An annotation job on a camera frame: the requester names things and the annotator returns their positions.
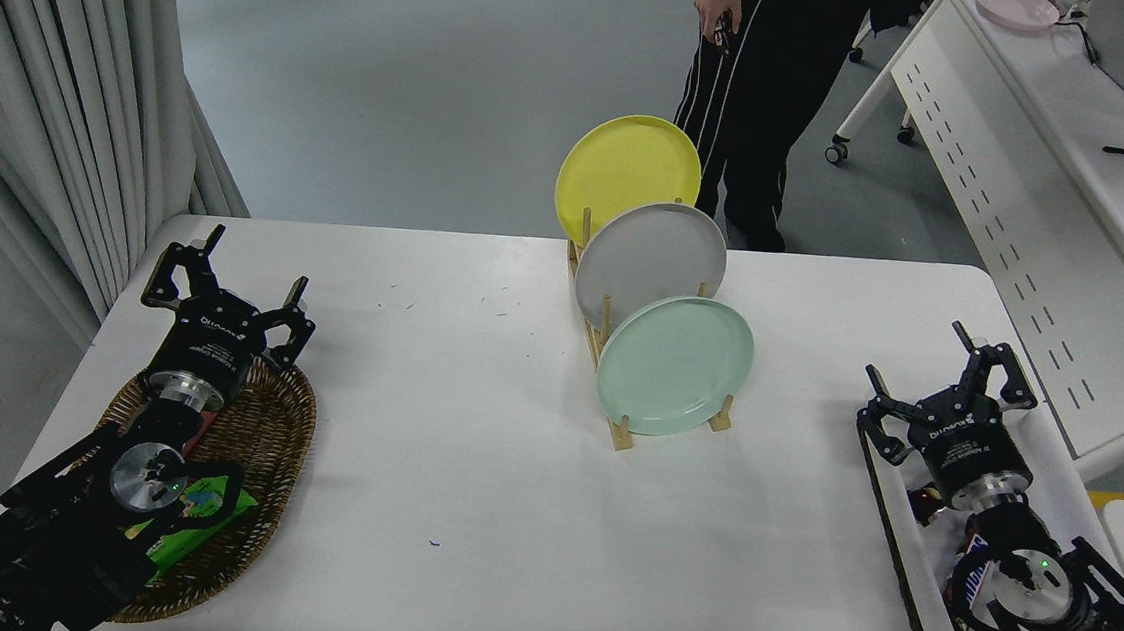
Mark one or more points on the yellow plate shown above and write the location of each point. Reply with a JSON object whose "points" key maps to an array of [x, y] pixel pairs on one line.
{"points": [[624, 165]]}

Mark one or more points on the person's right hand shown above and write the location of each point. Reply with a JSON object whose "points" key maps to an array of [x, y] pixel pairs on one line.
{"points": [[715, 2]]}

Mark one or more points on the wooden plate rack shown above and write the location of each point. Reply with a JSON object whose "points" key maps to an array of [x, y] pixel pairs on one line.
{"points": [[620, 439]]}

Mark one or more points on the white perforated desk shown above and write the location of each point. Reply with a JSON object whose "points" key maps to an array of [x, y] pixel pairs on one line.
{"points": [[1083, 196]]}

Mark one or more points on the white tray with brown rim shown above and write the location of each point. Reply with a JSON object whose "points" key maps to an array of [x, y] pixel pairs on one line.
{"points": [[912, 584]]}

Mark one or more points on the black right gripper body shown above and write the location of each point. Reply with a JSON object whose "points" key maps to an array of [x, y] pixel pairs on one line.
{"points": [[968, 443]]}

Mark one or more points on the person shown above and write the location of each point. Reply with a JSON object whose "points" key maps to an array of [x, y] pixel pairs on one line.
{"points": [[781, 82]]}

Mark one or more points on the red snack packet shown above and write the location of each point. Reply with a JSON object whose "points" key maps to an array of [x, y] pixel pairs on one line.
{"points": [[202, 428]]}

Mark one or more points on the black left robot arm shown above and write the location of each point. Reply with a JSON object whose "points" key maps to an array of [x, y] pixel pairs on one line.
{"points": [[53, 536]]}

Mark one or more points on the grey plate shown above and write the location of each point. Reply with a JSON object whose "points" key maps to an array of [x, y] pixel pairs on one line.
{"points": [[647, 257]]}

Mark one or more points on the small black handheld device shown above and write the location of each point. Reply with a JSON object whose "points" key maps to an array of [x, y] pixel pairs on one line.
{"points": [[723, 39]]}

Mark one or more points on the green snack packet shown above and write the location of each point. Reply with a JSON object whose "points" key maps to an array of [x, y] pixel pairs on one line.
{"points": [[200, 518]]}

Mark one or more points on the brown bar with white label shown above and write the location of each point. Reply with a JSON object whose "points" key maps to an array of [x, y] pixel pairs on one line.
{"points": [[923, 504]]}

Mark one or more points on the pink plate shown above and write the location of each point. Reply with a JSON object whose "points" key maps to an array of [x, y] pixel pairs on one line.
{"points": [[1015, 8]]}

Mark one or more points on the mint green plate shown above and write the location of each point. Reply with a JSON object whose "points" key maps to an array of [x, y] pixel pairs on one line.
{"points": [[673, 369]]}

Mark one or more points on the grey curtain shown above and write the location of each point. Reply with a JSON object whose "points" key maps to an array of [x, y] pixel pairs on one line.
{"points": [[48, 95]]}

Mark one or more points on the brown wicker basket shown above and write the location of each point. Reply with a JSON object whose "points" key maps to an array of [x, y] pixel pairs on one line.
{"points": [[272, 433]]}

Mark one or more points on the brown Snickers bar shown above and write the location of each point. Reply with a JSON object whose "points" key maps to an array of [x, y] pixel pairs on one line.
{"points": [[967, 583]]}

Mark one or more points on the black desk caster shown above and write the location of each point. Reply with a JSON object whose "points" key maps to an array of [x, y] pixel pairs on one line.
{"points": [[837, 153], [905, 135]]}

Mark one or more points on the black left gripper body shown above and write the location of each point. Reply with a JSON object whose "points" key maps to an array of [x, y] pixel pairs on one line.
{"points": [[208, 348]]}

